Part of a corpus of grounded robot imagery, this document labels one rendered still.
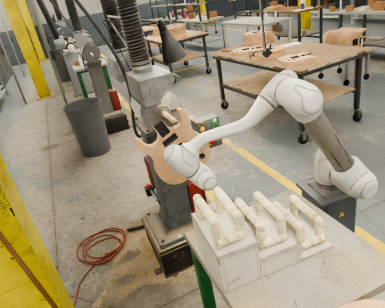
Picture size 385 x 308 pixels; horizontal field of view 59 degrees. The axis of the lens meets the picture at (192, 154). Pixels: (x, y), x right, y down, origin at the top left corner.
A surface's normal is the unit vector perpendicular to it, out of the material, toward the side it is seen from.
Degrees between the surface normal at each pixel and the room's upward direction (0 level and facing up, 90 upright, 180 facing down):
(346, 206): 90
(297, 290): 0
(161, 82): 90
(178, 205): 90
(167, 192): 90
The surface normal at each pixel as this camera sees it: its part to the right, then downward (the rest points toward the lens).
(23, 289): 0.39, 0.36
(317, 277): -0.17, -0.88
